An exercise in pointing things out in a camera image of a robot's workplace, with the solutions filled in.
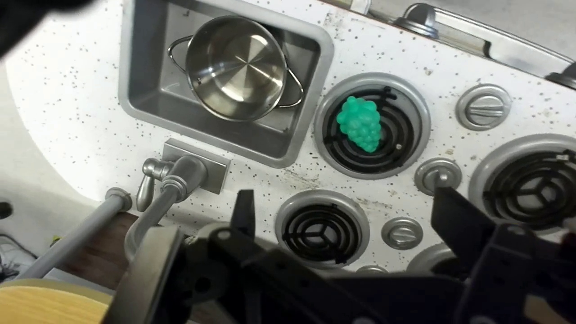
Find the wooden toy kitchen playset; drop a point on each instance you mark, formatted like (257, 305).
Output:
(72, 120)

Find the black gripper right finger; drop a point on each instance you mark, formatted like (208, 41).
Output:
(460, 223)

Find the grey toy faucet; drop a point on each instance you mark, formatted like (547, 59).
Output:
(180, 181)

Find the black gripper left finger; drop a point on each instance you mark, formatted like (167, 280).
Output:
(243, 214)

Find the black coil toy burner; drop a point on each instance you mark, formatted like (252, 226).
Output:
(426, 260)
(532, 187)
(403, 151)
(320, 235)

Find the grey toy sink basin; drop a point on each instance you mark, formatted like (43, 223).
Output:
(149, 97)

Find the grey stove knob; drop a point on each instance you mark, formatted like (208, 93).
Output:
(437, 176)
(482, 107)
(401, 233)

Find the green grape toy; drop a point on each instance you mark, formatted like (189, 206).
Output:
(360, 124)

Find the grey kitchen support post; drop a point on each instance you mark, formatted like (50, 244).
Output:
(77, 235)

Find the silver metal pot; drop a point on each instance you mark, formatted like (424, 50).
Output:
(239, 66)

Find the grey oven knob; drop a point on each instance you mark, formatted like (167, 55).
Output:
(417, 19)
(563, 77)

